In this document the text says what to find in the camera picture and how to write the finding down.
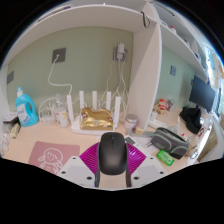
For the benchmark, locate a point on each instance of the black monitor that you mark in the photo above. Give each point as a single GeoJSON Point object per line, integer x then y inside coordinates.
{"type": "Point", "coordinates": [201, 93]}

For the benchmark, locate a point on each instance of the white shelf unit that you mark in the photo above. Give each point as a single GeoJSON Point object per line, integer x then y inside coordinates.
{"type": "Point", "coordinates": [145, 76]}

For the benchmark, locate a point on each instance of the blue-grey wall plate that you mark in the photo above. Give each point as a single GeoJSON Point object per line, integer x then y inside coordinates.
{"type": "Point", "coordinates": [173, 70]}

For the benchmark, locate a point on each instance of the white router with antennas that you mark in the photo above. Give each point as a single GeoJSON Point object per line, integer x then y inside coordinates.
{"type": "Point", "coordinates": [75, 125]}

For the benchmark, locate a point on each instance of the white remote control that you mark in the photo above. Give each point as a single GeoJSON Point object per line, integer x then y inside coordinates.
{"type": "Point", "coordinates": [130, 140]}

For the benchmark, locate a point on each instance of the blue detergent bottle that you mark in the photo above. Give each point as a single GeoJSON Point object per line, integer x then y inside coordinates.
{"type": "Point", "coordinates": [26, 111]}

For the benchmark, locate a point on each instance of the white wall charger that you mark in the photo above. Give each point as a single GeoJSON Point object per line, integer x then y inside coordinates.
{"type": "Point", "coordinates": [120, 49]}

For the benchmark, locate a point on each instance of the dark printed packet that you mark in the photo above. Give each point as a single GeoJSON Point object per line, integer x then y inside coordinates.
{"type": "Point", "coordinates": [10, 118]}

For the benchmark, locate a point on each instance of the dark grey wall plate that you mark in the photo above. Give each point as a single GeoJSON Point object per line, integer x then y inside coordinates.
{"type": "Point", "coordinates": [10, 77]}

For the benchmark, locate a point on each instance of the green tissue pack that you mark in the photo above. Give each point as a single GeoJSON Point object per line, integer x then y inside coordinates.
{"type": "Point", "coordinates": [165, 157]}

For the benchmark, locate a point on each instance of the clear bottle with white label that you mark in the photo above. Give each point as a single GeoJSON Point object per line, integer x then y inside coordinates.
{"type": "Point", "coordinates": [61, 116]}

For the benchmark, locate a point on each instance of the red figurine toy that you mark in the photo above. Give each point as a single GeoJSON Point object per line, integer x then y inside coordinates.
{"type": "Point", "coordinates": [162, 106]}

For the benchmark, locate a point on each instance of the small jar with pink lid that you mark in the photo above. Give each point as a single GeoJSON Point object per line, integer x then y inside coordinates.
{"type": "Point", "coordinates": [131, 123]}

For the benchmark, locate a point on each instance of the dark grey wall socket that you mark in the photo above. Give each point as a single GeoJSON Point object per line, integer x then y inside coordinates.
{"type": "Point", "coordinates": [59, 55]}

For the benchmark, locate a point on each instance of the gold foil snack bag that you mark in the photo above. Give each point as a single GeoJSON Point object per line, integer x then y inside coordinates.
{"type": "Point", "coordinates": [96, 119]}

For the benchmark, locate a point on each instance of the grey socket under charger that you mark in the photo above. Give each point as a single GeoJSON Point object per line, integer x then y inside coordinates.
{"type": "Point", "coordinates": [115, 56]}

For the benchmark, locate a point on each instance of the black computer mouse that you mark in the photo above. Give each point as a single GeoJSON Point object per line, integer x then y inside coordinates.
{"type": "Point", "coordinates": [112, 153]}

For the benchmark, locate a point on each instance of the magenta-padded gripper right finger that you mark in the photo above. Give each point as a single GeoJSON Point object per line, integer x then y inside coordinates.
{"type": "Point", "coordinates": [136, 158]}

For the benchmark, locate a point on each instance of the grey zip pencil case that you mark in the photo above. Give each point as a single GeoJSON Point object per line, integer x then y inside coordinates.
{"type": "Point", "coordinates": [170, 142]}

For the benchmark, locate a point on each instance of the pink printed mouse pad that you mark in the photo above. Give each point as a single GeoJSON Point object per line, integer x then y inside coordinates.
{"type": "Point", "coordinates": [50, 155]}

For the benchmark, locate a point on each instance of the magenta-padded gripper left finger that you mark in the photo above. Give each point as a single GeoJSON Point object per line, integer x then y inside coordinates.
{"type": "Point", "coordinates": [88, 156]}

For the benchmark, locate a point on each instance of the pale yellow small box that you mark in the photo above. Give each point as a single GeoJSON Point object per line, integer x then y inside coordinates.
{"type": "Point", "coordinates": [15, 130]}

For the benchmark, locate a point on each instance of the black cloth bag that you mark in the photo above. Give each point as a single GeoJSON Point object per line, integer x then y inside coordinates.
{"type": "Point", "coordinates": [191, 120]}

